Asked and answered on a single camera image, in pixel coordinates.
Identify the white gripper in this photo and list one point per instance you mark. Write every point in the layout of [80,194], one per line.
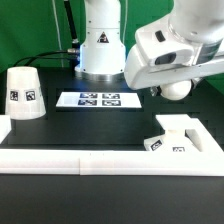
[204,33]

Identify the white lamp bulb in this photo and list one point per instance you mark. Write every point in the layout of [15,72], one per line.
[176,91]

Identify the white lamp base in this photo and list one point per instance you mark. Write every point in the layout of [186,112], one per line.
[174,138]

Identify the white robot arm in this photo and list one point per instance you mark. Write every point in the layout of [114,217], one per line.
[103,55]

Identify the white lamp shade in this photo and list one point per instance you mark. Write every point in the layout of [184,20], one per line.
[24,99]

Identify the white U-shaped fence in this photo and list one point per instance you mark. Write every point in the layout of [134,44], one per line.
[209,161]

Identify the white tag plate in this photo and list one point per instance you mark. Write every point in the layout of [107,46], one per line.
[98,100]

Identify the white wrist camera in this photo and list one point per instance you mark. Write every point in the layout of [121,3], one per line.
[161,47]

